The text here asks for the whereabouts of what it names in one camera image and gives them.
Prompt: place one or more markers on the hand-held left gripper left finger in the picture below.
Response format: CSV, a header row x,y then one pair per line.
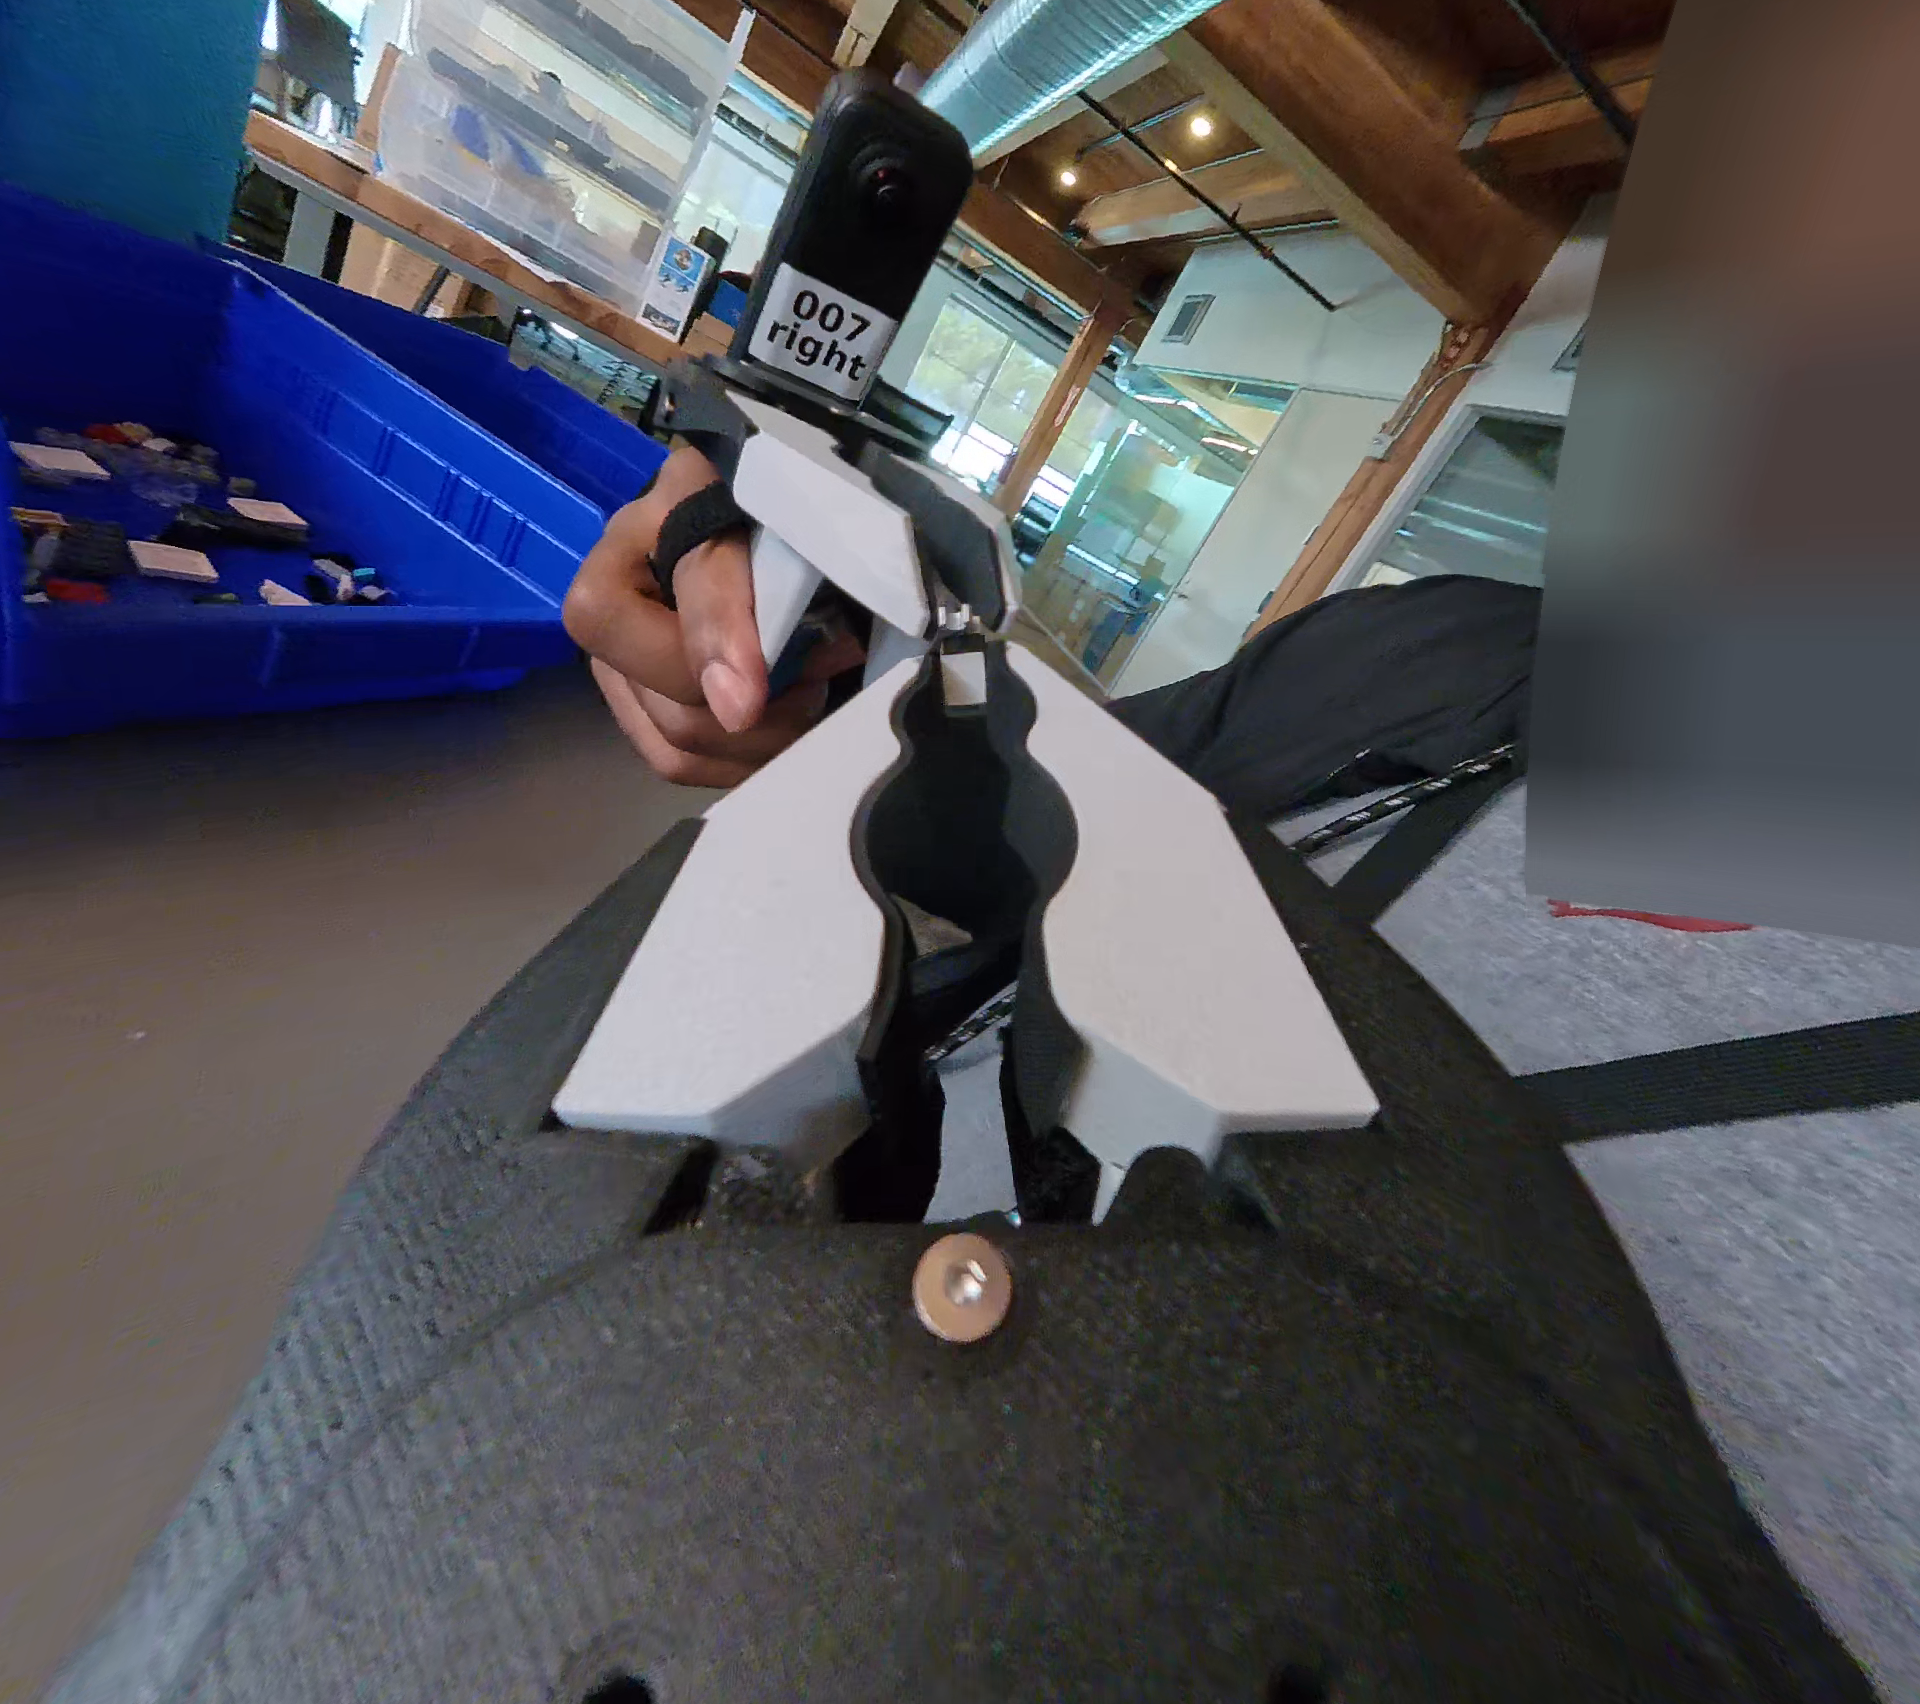
x,y
721,969

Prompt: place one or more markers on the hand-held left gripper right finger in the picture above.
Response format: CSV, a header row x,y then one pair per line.
x,y
1201,969

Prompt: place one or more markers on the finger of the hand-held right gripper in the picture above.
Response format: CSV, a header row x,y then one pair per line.
x,y
974,556
840,519

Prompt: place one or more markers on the small grey toy brick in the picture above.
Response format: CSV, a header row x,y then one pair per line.
x,y
960,673

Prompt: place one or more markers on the person's right hand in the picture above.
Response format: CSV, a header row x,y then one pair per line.
x,y
661,698

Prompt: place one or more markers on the small printed box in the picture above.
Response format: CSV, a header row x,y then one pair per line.
x,y
674,278

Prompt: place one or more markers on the clear plastic drawer organizer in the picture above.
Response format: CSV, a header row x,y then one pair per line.
x,y
554,85

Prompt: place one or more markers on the blue plastic bin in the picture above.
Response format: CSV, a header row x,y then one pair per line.
x,y
495,369
375,459

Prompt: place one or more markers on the person's grey sweatshirt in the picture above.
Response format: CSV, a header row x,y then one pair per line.
x,y
1725,1285

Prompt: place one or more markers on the pile of toy bricks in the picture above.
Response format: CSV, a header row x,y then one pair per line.
x,y
164,556

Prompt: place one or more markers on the large blue tote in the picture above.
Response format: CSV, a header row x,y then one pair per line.
x,y
121,8

